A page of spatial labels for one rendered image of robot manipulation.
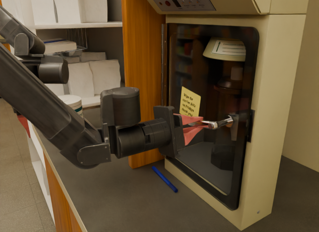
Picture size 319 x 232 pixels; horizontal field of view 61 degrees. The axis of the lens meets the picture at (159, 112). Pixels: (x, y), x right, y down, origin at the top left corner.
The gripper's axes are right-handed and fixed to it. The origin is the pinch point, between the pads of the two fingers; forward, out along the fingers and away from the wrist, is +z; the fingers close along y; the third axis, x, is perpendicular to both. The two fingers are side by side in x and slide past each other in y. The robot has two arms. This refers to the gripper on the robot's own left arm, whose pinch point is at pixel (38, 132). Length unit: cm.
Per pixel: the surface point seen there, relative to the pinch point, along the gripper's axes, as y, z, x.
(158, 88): 34.5, -10.2, -9.3
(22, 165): 2, 111, 190
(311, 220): 51, 15, -53
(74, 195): 5.1, 15.3, -12.5
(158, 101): 34.5, -5.9, -9.3
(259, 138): 36, -8, -46
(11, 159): -5, 111, 210
